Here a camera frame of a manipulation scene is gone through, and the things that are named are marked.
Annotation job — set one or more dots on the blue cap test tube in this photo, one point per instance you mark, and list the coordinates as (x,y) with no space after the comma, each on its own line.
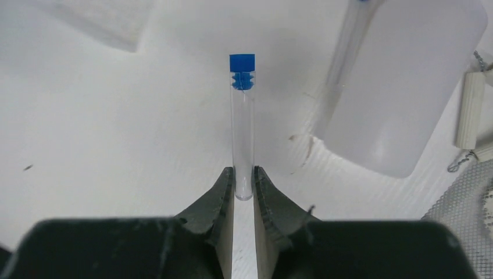
(242,85)

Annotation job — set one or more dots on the red cap wash bottle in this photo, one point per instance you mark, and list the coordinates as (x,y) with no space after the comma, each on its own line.
(394,69)

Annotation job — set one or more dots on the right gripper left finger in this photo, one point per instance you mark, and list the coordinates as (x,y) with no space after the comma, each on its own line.
(196,243)

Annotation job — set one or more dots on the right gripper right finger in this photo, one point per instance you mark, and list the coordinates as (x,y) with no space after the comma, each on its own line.
(292,243)

